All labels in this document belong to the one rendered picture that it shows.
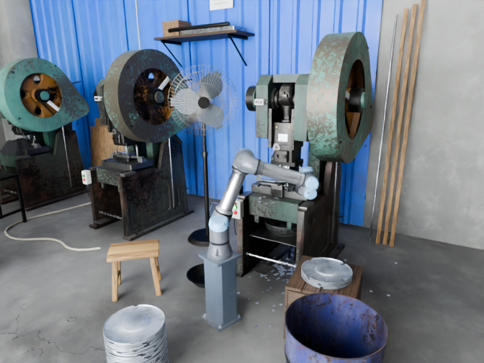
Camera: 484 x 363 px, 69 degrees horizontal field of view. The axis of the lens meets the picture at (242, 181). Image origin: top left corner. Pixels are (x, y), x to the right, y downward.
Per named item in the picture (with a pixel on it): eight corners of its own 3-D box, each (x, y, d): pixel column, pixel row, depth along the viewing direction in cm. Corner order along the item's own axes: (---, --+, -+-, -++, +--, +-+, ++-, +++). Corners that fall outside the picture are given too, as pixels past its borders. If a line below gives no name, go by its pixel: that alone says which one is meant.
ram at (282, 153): (289, 163, 249) (290, 122, 241) (270, 161, 256) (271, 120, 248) (299, 159, 263) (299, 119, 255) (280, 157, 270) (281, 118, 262)
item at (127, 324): (166, 338, 163) (166, 336, 162) (99, 350, 156) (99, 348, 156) (163, 302, 190) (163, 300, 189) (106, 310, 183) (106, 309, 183)
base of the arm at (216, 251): (217, 263, 202) (217, 247, 200) (202, 253, 213) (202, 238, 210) (237, 254, 212) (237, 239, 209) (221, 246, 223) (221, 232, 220)
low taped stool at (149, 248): (162, 278, 273) (158, 238, 264) (162, 295, 250) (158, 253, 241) (115, 284, 265) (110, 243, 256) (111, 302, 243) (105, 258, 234)
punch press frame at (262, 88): (297, 269, 251) (305, 73, 215) (245, 255, 273) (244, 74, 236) (332, 230, 316) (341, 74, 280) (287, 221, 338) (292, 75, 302)
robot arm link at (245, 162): (238, 153, 191) (323, 176, 195) (238, 149, 201) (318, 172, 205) (232, 173, 194) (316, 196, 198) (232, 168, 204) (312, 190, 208)
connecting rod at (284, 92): (289, 133, 246) (291, 83, 236) (274, 132, 252) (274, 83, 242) (301, 130, 263) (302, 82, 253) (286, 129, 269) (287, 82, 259)
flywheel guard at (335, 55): (333, 176, 204) (343, 22, 182) (289, 170, 219) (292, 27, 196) (372, 148, 289) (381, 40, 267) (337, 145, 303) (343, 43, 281)
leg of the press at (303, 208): (308, 298, 244) (313, 172, 220) (292, 294, 250) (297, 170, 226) (344, 247, 320) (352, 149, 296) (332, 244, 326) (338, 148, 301)
